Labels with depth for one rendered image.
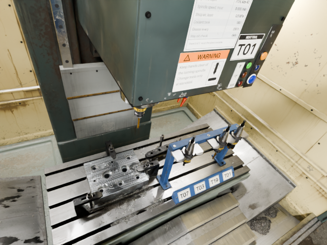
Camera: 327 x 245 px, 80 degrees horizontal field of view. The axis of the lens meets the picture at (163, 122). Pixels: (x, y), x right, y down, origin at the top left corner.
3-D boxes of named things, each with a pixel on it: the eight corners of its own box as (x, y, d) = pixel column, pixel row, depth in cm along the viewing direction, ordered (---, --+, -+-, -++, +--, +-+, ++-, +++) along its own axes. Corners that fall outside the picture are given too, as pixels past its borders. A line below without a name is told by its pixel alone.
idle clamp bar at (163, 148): (178, 150, 137) (180, 144, 132) (147, 164, 124) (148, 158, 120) (175, 145, 140) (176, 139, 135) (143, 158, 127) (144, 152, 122)
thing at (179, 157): (187, 160, 92) (187, 159, 91) (177, 164, 90) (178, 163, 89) (179, 149, 96) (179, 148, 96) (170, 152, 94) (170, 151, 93)
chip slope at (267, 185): (276, 203, 149) (297, 185, 132) (205, 250, 118) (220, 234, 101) (206, 127, 203) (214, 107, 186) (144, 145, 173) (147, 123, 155)
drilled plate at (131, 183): (147, 184, 109) (148, 179, 106) (94, 205, 96) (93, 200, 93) (132, 154, 123) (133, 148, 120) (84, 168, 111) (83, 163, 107)
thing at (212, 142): (221, 147, 102) (222, 146, 101) (213, 150, 99) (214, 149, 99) (213, 138, 106) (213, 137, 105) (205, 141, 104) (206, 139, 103)
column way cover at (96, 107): (141, 125, 150) (148, 62, 116) (75, 141, 129) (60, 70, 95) (139, 121, 153) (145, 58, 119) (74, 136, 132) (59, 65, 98)
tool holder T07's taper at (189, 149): (190, 146, 97) (193, 137, 92) (194, 153, 94) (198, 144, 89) (182, 148, 95) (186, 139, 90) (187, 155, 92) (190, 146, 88)
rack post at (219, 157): (226, 164, 134) (244, 133, 115) (220, 166, 132) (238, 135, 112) (216, 153, 140) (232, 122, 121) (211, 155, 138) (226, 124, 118)
